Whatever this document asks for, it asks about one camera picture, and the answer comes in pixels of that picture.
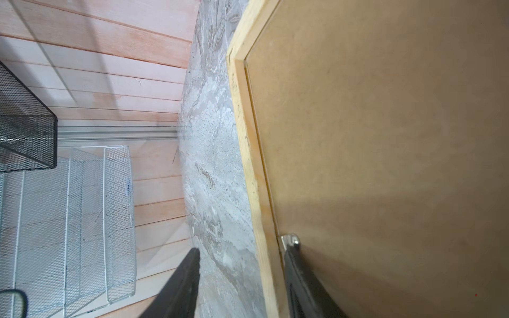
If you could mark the white wire mesh shelf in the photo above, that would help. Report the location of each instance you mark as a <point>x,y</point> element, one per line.
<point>68,235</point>

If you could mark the wooden backing board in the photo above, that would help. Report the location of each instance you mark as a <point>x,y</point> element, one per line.
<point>384,131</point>

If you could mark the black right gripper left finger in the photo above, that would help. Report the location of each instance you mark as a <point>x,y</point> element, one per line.
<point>178,297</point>

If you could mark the light wooden picture frame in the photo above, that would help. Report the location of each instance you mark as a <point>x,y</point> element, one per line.
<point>250,27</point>

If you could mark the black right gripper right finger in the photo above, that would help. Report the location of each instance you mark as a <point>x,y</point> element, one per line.
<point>306,295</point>

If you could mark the black wire mesh basket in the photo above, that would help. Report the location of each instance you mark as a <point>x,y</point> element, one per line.
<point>28,128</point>

